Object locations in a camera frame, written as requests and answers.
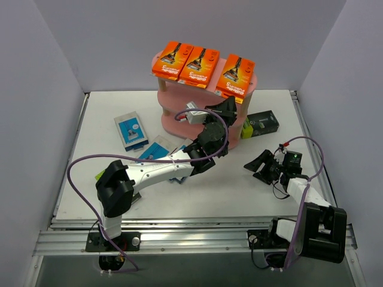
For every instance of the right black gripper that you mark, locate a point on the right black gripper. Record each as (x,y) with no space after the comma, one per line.
(270,167)

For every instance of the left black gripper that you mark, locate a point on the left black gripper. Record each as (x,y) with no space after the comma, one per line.
(220,110)

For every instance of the black green razor box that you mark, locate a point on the black green razor box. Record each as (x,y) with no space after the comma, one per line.
(136,196)
(258,124)

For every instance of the small orange razor box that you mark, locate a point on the small orange razor box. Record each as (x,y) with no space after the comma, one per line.
(235,78)

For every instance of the blue razor box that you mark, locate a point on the blue razor box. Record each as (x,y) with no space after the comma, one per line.
(131,131)
(158,148)
(183,145)

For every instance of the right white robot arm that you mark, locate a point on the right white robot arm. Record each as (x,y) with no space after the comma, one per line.
(319,230)

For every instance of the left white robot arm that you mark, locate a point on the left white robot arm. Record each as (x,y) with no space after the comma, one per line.
(120,184)

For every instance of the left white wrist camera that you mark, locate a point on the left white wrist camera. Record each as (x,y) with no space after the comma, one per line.
(193,117)

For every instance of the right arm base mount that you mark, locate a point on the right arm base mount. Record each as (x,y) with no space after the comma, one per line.
(274,249)

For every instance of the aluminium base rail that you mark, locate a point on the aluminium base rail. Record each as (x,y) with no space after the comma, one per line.
(162,236)

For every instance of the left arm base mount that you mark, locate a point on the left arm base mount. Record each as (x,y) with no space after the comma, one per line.
(127,242)

